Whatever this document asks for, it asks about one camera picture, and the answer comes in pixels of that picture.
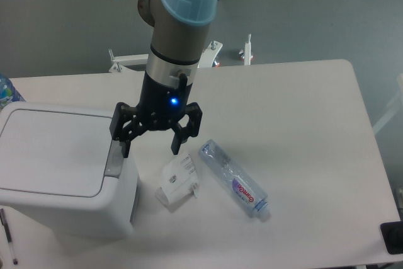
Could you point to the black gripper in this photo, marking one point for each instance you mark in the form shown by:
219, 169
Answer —
160, 107

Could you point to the white plastic trash can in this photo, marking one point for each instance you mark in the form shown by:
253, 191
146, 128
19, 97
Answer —
61, 168

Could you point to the empty clear plastic bottle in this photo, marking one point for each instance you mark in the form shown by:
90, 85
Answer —
235, 180

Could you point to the black pen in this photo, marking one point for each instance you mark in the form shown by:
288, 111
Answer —
8, 237

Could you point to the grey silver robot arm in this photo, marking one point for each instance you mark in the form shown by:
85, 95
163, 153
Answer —
180, 29

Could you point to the crumpled white paper package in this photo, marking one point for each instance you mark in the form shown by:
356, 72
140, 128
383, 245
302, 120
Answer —
178, 182

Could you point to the black device at edge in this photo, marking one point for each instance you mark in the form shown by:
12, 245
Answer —
392, 236

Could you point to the blue labelled water bottle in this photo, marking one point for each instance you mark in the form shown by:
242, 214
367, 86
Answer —
9, 93

